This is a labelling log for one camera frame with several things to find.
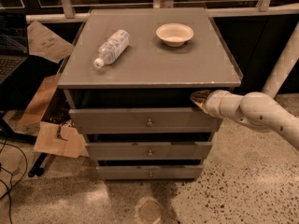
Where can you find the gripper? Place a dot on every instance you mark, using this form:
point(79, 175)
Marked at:
point(212, 104)

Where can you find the grey top drawer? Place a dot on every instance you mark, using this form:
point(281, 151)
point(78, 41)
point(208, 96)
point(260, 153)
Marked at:
point(143, 120)

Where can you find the grey drawer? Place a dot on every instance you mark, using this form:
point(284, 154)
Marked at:
point(133, 151)
point(143, 120)
point(150, 172)

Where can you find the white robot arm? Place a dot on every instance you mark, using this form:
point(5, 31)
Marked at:
point(258, 110)

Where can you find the grey middle drawer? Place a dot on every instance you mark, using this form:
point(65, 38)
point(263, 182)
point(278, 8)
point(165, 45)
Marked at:
point(133, 151)

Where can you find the grey drawer cabinet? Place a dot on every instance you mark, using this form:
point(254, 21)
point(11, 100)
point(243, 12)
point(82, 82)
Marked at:
point(148, 74)

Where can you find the grey bottom drawer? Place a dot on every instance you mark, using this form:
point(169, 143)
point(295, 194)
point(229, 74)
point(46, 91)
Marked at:
point(150, 172)

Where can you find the open cardboard box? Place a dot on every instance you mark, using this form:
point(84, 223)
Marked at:
point(56, 133)

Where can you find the white paper bowl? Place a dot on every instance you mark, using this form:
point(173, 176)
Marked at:
point(174, 34)

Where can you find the clear plastic water bottle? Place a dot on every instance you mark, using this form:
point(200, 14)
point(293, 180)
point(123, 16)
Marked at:
point(110, 51)

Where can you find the crumpled brown paper sheet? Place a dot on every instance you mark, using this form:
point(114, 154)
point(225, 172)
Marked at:
point(44, 43)

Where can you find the black stand leg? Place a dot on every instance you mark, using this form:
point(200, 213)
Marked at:
point(7, 132)

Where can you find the black laptop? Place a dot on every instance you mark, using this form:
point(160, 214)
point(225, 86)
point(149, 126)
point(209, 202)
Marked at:
point(13, 43)

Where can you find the white horizontal rail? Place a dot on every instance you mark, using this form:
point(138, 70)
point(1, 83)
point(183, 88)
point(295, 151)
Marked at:
point(211, 12)

